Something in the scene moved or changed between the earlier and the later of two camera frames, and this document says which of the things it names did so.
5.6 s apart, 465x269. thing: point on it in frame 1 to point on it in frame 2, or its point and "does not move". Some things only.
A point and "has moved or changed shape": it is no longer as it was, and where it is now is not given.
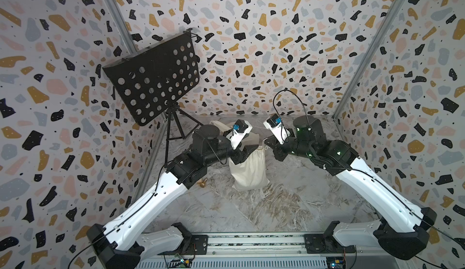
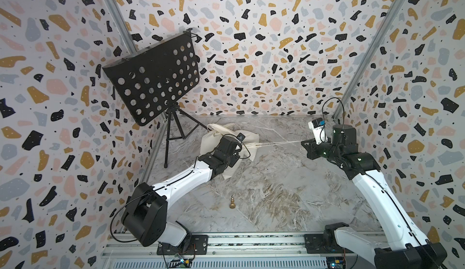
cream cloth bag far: [250, 139] does not move
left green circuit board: [180, 263] does not move
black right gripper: [278, 150] to [312, 148]
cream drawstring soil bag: [251, 173] has moved or changed shape
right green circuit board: [337, 262] does not move
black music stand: [155, 79] does not move
